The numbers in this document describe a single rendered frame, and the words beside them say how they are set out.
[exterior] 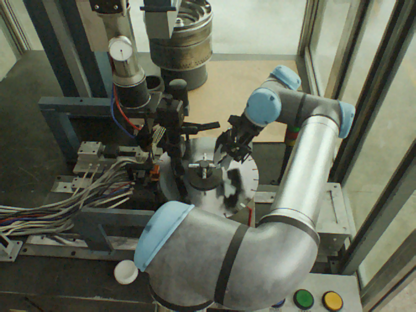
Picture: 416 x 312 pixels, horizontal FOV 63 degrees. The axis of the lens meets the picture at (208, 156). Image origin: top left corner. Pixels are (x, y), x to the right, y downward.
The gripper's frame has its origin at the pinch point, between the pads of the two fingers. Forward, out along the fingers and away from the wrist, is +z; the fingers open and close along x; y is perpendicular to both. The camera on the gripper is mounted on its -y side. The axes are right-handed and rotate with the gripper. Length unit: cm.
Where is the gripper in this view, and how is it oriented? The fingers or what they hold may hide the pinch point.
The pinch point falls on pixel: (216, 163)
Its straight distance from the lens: 102.5
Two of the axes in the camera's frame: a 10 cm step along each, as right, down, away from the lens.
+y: -0.9, 6.0, -8.0
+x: 8.7, 4.4, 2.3
